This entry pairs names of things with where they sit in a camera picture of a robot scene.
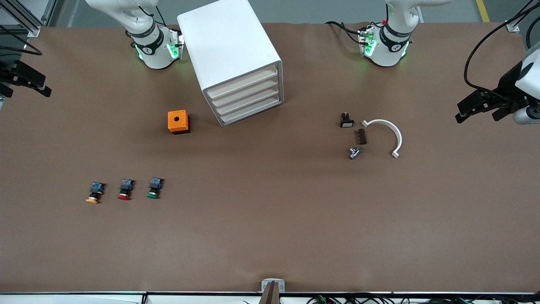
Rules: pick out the silver key switch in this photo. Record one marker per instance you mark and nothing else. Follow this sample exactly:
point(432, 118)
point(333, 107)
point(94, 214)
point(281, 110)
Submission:
point(355, 152)

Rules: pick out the orange button enclosure box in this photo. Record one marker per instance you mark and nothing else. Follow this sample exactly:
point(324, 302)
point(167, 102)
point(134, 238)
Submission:
point(177, 120)

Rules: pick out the white drawer cabinet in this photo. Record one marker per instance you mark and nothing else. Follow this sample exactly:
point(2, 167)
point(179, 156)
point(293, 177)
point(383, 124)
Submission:
point(228, 42)

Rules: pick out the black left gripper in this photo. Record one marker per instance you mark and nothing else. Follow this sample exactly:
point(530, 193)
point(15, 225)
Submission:
point(507, 83)

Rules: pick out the green push button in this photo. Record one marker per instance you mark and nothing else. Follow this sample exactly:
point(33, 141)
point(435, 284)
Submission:
point(154, 188)

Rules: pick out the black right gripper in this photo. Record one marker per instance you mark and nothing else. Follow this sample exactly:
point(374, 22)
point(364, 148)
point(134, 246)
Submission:
point(9, 71)

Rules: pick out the yellow push button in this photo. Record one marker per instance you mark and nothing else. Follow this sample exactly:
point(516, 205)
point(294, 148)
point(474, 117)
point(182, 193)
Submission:
point(95, 192)

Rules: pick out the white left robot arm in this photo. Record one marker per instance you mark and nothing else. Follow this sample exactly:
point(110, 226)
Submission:
point(388, 52)

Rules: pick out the brown table mat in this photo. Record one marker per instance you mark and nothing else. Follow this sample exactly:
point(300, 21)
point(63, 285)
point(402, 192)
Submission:
point(270, 236)

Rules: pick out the red push button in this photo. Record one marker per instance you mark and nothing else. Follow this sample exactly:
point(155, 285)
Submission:
point(125, 189)

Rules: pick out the white curved plastic bracket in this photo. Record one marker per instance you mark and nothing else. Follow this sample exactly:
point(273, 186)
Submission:
point(398, 135)

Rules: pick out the brown terminal block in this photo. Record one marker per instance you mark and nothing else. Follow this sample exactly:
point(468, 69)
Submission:
point(362, 137)

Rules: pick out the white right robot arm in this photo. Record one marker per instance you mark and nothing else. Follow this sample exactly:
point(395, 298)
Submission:
point(154, 55)

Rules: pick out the black switch with white face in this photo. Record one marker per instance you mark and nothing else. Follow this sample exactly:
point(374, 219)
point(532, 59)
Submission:
point(346, 120)

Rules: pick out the grey camera stand bracket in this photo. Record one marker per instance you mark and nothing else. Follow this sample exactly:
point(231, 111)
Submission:
point(273, 286)

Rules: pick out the aluminium frame profile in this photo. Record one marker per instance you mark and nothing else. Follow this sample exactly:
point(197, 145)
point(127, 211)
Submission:
point(33, 31)
point(513, 27)

